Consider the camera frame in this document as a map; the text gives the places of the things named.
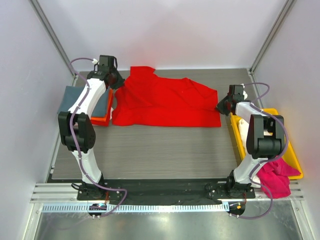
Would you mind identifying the red t shirt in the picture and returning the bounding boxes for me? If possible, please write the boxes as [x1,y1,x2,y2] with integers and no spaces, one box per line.
[112,66,222,128]

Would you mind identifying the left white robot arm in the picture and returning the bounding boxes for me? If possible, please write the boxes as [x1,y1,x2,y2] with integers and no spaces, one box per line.
[58,55,125,200]

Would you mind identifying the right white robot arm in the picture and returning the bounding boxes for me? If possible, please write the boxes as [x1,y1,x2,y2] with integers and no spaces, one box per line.
[216,84,289,197]

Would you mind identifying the white t shirt in bin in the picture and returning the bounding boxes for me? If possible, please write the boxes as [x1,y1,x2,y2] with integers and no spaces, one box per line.
[237,117,273,141]

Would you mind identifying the folded orange t shirt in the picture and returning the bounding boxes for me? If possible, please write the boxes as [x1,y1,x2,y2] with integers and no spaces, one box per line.
[90,88,114,127]

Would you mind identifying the folded grey t shirt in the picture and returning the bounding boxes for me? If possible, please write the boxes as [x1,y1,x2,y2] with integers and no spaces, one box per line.
[57,86,112,118]

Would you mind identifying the yellow plastic bin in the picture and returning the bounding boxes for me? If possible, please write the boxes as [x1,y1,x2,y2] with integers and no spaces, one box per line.
[230,113,304,180]

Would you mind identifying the magenta t shirt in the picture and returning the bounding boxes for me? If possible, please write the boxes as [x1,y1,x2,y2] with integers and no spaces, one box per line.
[256,158,301,199]

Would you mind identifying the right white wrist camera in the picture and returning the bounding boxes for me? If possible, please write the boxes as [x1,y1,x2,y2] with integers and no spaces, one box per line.
[241,83,249,102]

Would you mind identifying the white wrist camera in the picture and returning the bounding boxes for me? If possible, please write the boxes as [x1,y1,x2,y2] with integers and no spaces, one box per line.
[241,83,249,102]
[92,58,99,65]

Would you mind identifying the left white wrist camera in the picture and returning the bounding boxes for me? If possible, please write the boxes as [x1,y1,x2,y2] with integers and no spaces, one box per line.
[92,58,99,65]

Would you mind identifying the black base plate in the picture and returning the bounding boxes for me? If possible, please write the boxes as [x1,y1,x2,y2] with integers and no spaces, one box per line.
[71,178,255,216]

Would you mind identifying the left aluminium frame post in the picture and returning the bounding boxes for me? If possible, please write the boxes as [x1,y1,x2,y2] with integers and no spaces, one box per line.
[29,0,76,78]

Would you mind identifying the aluminium frame post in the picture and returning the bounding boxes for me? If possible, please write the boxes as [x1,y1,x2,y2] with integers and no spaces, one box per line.
[29,0,76,78]
[248,0,296,76]

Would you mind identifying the right aluminium frame post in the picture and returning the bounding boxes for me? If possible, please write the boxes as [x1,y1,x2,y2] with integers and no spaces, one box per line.
[248,0,296,76]

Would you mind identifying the slotted cable duct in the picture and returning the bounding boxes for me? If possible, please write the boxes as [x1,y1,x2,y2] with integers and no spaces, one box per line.
[42,202,229,214]

